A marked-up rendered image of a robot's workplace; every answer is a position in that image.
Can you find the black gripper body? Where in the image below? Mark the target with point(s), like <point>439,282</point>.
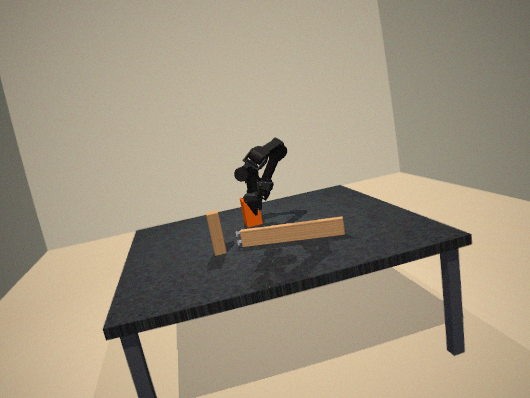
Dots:
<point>252,194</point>

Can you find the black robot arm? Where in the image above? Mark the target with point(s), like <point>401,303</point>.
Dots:
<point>275,150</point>

